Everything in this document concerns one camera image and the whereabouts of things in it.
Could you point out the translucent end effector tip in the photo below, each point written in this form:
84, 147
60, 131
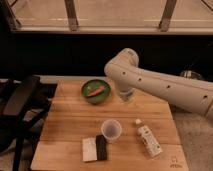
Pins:
126, 95

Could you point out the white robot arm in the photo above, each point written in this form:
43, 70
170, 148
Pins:
193, 95

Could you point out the orange carrot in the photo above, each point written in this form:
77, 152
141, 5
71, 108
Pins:
96, 91

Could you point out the green round plate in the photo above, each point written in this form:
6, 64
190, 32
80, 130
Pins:
90, 86

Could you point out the clear plastic cup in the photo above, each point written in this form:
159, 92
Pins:
111, 129

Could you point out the black sponge block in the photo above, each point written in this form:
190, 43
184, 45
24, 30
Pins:
101, 147

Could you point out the white lying bottle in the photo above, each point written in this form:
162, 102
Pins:
152, 145

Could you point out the metal bowl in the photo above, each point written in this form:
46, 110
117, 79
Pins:
191, 75

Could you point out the white sponge block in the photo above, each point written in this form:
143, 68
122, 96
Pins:
89, 149

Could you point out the black office chair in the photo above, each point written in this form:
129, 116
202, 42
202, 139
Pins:
21, 107

